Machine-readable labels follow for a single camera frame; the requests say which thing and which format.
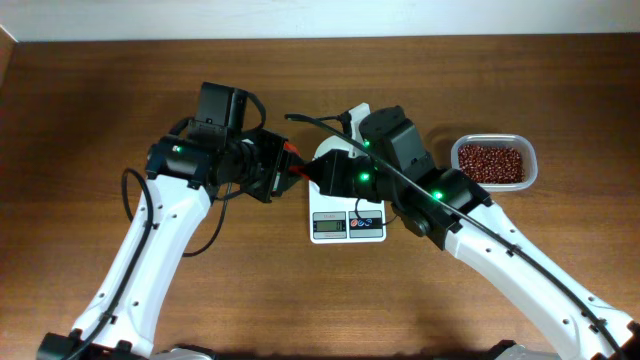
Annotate orange plastic measuring scoop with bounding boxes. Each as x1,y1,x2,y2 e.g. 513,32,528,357
283,141,309,179

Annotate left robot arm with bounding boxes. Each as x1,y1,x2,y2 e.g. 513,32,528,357
36,82,287,359

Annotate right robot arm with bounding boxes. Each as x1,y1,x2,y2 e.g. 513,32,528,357
302,106,639,359

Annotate white round bowl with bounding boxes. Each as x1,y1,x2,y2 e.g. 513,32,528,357
313,135,362,159

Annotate white digital kitchen scale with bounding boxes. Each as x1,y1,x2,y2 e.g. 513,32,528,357
308,182,387,244

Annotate red beans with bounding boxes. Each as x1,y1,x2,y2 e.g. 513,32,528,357
457,145,525,184

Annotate clear plastic container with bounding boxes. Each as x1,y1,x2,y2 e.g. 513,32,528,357
450,134,539,192

